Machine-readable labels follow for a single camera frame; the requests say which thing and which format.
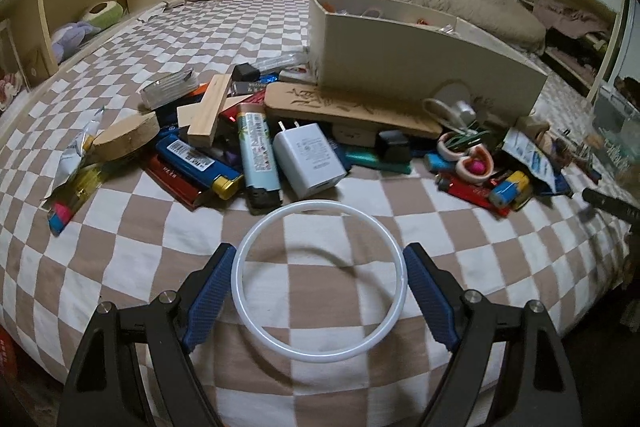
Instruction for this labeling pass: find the red lighter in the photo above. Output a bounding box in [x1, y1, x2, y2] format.
[144, 156, 212, 211]
[446, 177, 512, 214]

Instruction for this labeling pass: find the yellow and pink packet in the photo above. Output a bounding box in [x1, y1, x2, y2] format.
[46, 163, 109, 236]

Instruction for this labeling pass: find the purple plush toy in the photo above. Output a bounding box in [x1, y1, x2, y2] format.
[50, 22, 101, 60]

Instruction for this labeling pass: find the white and blue sachet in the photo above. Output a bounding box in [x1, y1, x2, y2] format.
[501, 128, 559, 196]

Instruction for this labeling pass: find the wooden block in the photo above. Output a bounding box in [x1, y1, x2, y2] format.
[176, 73, 234, 154]

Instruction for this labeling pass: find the carved wooden plaque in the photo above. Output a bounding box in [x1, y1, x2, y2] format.
[263, 82, 444, 141]

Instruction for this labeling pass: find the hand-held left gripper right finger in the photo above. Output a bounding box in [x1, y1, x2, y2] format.
[403, 242, 584, 427]

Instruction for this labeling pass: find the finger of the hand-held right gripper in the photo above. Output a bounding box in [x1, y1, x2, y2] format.
[581, 187, 640, 224]

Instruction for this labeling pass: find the blue lighter with yellow cap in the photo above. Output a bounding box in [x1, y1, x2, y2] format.
[154, 133, 245, 201]

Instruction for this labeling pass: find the white cardboard box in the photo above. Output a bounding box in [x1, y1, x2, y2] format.
[307, 0, 550, 118]

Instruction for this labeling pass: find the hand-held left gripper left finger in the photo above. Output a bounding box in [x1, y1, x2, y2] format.
[57, 243, 238, 427]

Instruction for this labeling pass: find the silver foil packet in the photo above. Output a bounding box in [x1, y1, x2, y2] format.
[49, 106, 107, 198]

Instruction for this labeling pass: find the small black box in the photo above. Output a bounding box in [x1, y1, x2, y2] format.
[377, 130, 412, 164]

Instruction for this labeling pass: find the light blue lighter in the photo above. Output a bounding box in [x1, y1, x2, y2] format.
[237, 103, 282, 214]

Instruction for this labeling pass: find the clear plastic container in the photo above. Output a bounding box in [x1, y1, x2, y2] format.
[591, 86, 640, 168]

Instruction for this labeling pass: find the open wardrobe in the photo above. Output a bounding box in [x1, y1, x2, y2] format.
[517, 0, 632, 98]

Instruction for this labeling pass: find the round wooden slice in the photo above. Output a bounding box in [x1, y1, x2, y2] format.
[92, 111, 161, 166]

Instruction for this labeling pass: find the small wooden toy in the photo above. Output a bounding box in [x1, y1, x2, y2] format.
[516, 116, 557, 148]

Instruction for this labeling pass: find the green avocado plush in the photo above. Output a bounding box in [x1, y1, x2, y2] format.
[82, 1, 125, 32]

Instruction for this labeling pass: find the white charger adapter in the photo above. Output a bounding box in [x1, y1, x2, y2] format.
[271, 121, 349, 201]

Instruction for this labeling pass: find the clear plastic case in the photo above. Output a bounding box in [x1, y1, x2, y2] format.
[139, 68, 199, 111]

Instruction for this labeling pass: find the checkered bed sheet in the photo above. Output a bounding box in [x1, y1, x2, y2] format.
[0, 0, 640, 427]

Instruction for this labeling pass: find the white plastic ring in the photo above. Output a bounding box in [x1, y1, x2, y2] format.
[231, 201, 405, 364]

